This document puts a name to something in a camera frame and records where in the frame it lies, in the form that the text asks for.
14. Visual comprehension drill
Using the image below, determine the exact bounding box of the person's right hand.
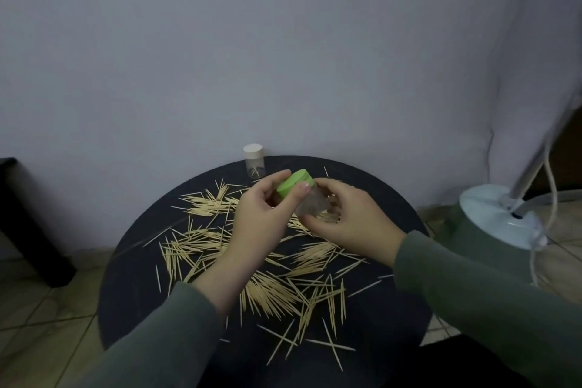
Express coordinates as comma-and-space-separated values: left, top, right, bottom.
302, 178, 406, 268

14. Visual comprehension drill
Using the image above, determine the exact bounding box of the person's left hand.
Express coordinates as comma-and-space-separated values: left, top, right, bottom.
221, 169, 312, 269

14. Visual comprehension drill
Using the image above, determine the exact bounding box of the clear plastic toothpick jar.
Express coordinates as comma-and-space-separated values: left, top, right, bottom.
293, 183, 332, 218

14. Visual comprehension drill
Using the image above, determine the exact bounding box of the green jar lid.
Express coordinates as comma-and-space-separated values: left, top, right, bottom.
276, 169, 315, 200

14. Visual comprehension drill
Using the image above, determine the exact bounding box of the person's right forearm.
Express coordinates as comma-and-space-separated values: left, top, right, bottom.
376, 231, 582, 388

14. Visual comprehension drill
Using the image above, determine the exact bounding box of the person's left forearm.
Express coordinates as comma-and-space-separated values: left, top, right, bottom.
61, 250, 252, 388

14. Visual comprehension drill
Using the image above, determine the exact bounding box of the clear jar with white lid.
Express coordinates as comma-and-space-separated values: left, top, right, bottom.
243, 143, 266, 180

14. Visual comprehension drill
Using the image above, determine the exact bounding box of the pile of wooden toothpicks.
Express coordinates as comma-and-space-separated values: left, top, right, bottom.
143, 166, 394, 372

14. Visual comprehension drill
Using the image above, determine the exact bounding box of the round black table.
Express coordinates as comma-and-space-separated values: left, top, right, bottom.
96, 155, 433, 388

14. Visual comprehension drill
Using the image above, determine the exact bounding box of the white lamp base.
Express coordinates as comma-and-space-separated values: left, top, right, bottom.
439, 183, 547, 285

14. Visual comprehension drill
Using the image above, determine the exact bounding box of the black furniture piece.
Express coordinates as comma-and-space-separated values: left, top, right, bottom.
0, 157, 77, 289

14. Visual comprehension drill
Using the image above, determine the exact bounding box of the white curtain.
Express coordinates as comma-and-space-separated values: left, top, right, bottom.
487, 0, 582, 202

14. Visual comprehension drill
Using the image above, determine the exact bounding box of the white cord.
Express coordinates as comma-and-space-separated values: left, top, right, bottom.
529, 147, 561, 288

